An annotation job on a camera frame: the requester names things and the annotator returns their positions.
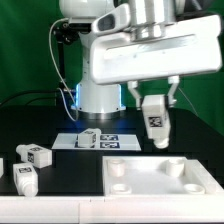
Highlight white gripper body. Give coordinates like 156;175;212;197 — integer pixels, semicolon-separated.
90;15;222;84

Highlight white camera cable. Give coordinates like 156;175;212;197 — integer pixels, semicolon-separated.
48;18;80;122

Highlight black camera on stand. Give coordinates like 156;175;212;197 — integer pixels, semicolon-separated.
53;22;79;89

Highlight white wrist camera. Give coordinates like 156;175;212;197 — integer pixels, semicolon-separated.
91;3;131;36

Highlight white tag sheet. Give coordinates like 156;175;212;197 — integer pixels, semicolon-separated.
52;133;141;151

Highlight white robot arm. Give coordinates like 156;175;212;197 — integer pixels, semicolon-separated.
59;0;222;114

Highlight white obstacle fence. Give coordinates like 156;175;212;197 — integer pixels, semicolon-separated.
0;195;224;224

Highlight black floor cables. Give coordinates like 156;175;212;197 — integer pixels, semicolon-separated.
0;89;58;108

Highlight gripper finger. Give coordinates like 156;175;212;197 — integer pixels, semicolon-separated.
167;76;180;107
128;81;142;110

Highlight white square tabletop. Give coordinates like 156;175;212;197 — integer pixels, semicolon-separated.
102;156;224;197

